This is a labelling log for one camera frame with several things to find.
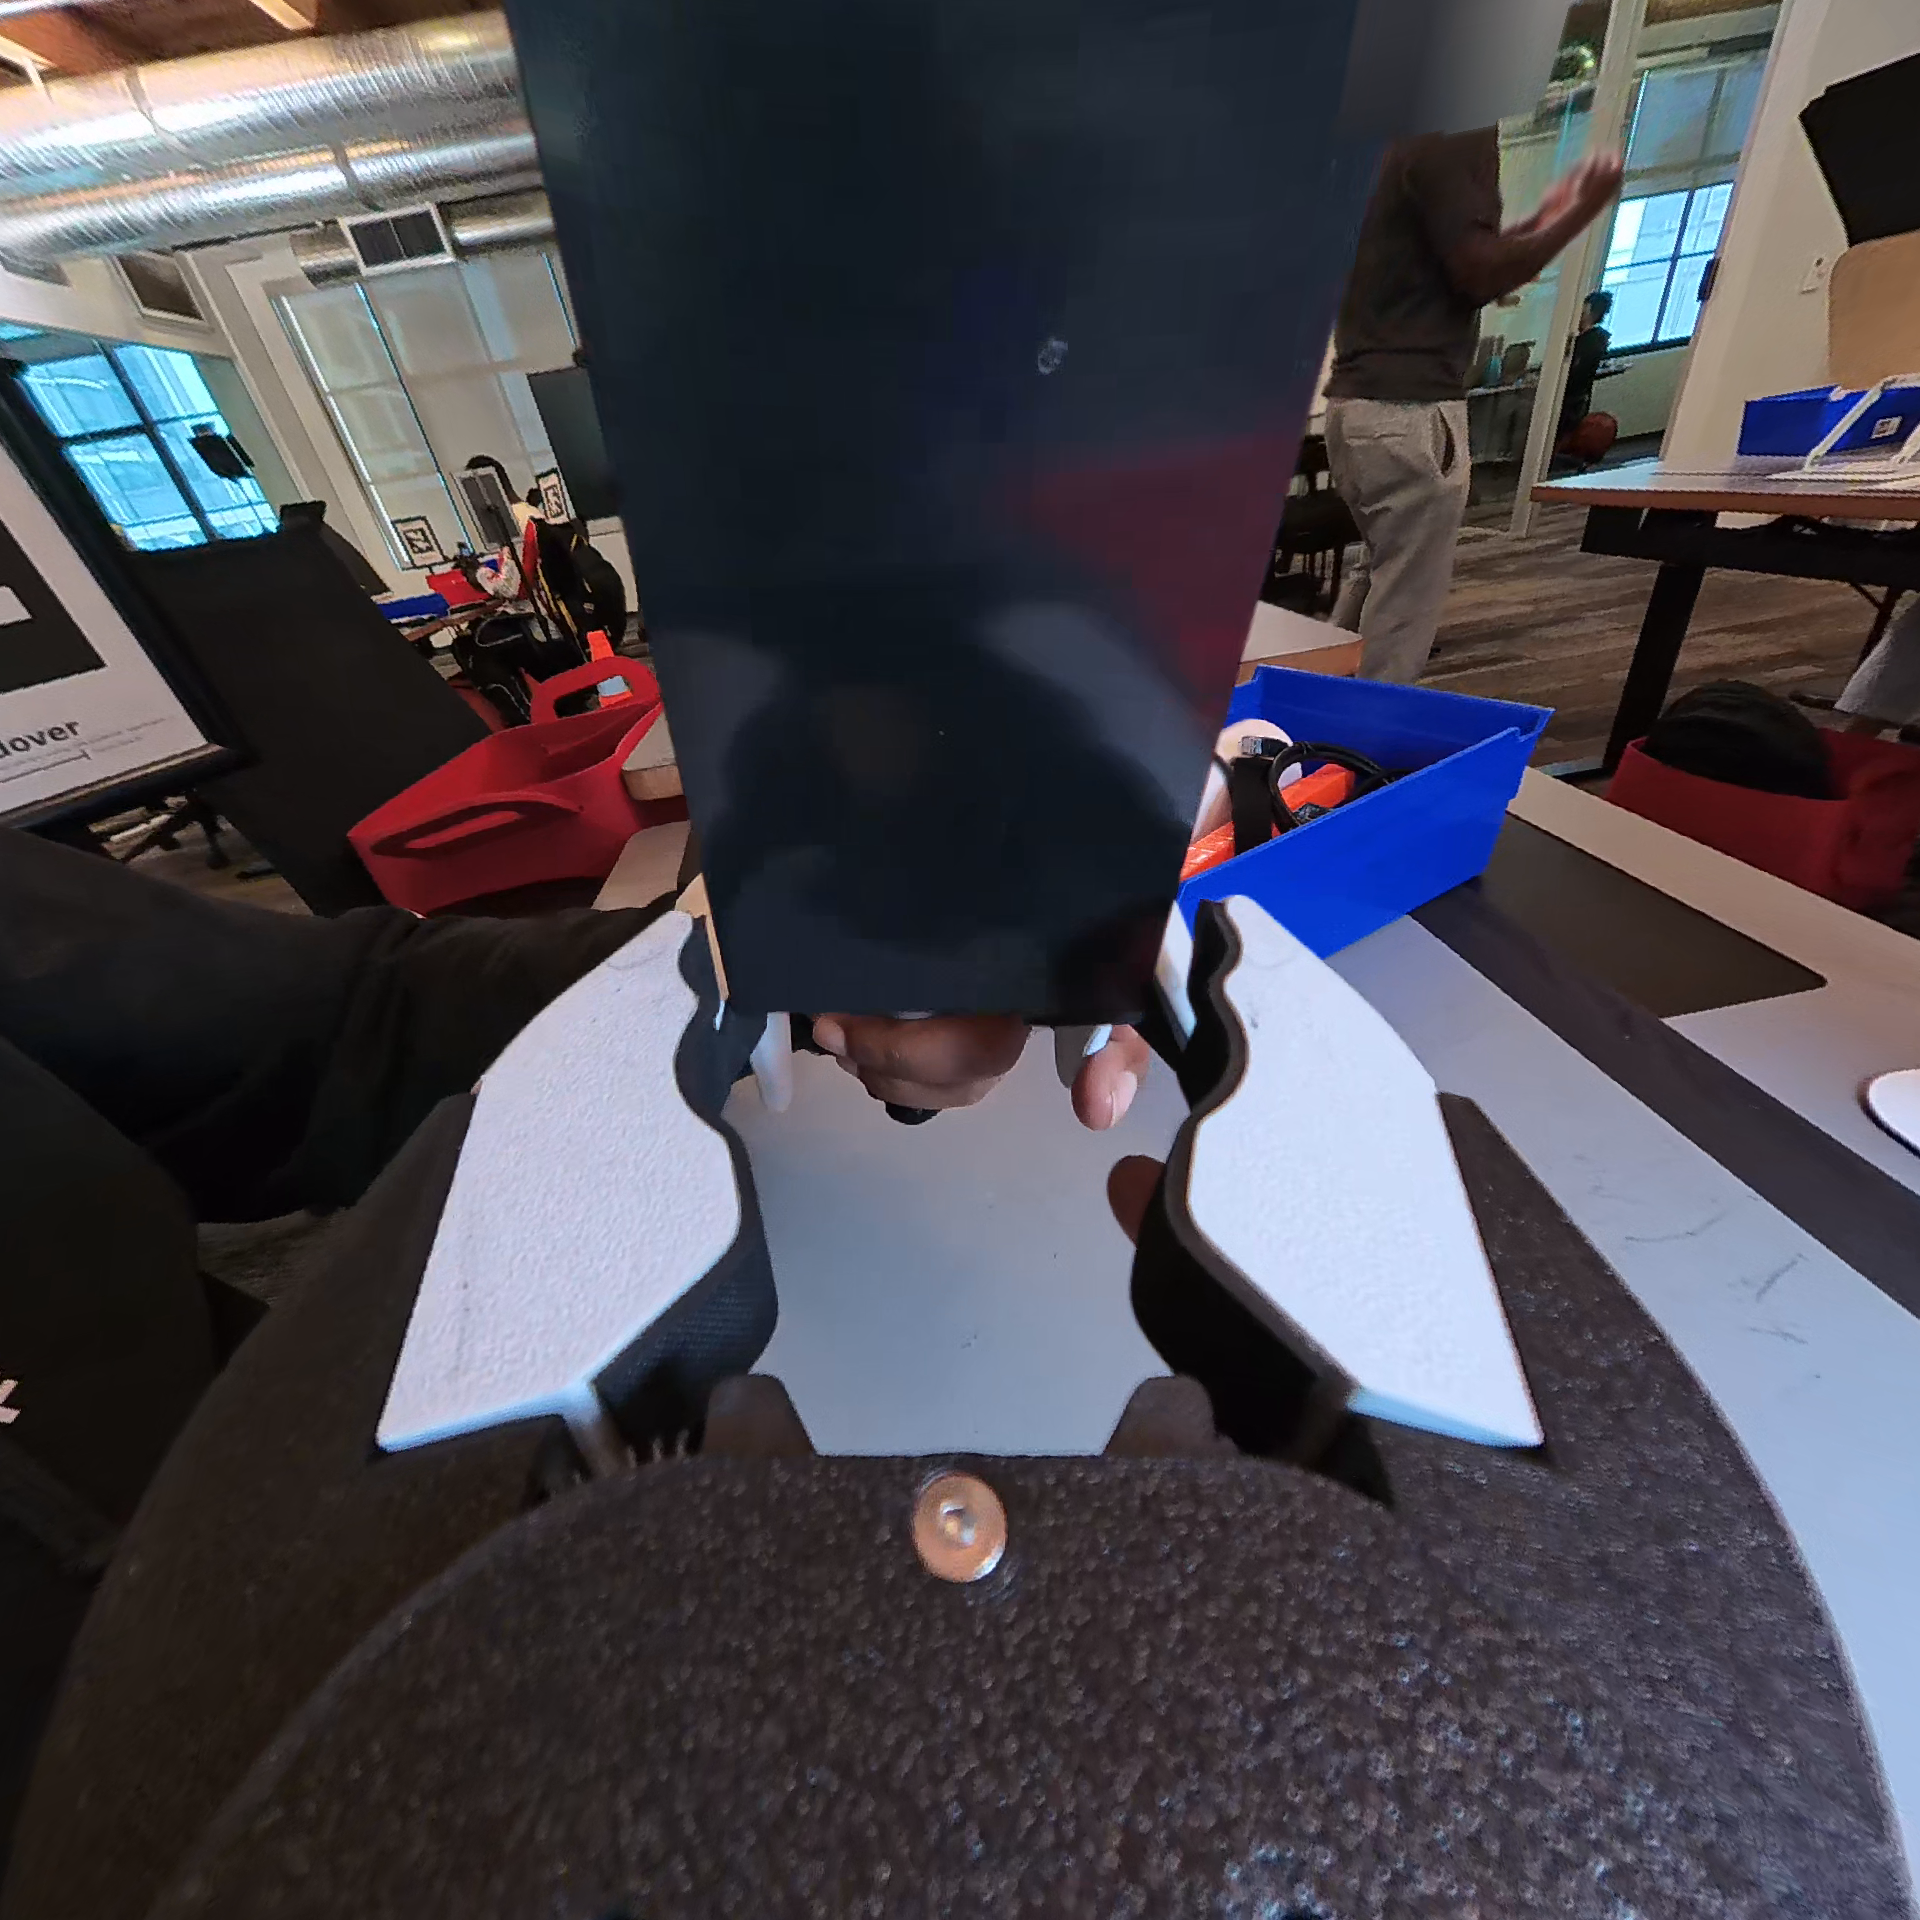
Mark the grey side table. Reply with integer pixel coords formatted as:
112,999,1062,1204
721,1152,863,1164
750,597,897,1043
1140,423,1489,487
620,601,1364,908

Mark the silver air duct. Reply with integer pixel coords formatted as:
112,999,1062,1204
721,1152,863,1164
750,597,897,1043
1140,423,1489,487
0,5,545,273

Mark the fiducial marker sign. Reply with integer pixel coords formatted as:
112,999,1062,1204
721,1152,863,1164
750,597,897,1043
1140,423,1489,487
0,365,250,829

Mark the person's dark clothing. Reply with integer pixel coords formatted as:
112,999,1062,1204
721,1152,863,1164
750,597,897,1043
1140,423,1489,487
0,1035,225,1802

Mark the red tote bag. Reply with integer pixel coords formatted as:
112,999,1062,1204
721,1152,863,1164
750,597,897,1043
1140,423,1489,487
1607,726,1920,918

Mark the red tub with handles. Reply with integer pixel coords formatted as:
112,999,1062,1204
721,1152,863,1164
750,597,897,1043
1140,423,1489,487
348,650,693,918

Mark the black backpack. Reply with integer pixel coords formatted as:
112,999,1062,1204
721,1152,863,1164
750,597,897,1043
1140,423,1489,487
451,515,633,720

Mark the wooden office desk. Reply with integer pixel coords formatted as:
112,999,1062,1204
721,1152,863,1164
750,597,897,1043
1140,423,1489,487
1530,465,1920,774

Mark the black cap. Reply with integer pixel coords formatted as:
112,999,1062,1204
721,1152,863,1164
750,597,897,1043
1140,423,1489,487
1643,683,1836,801

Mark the blue plastic bin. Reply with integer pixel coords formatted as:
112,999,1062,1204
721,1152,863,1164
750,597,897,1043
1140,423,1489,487
1178,664,1556,960

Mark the black trapezoid plate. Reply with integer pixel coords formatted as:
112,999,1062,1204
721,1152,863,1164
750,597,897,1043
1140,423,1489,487
502,0,1389,1026

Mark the blue bin with white label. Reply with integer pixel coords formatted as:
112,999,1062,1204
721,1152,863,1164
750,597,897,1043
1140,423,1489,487
1741,380,1920,461

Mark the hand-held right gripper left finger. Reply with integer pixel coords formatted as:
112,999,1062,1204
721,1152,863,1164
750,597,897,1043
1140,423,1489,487
375,905,782,1463

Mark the black cable coil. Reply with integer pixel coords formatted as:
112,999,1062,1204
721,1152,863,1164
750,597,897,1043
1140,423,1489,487
1231,742,1408,842

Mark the black flag panel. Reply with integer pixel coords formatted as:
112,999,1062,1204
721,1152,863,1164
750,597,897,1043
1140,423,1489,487
1797,58,1920,395

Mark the white paper roll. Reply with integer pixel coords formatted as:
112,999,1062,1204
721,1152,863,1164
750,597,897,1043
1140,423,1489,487
1199,720,1297,842

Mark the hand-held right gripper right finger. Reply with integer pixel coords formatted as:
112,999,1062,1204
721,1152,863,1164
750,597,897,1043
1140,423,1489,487
1128,895,1549,1503

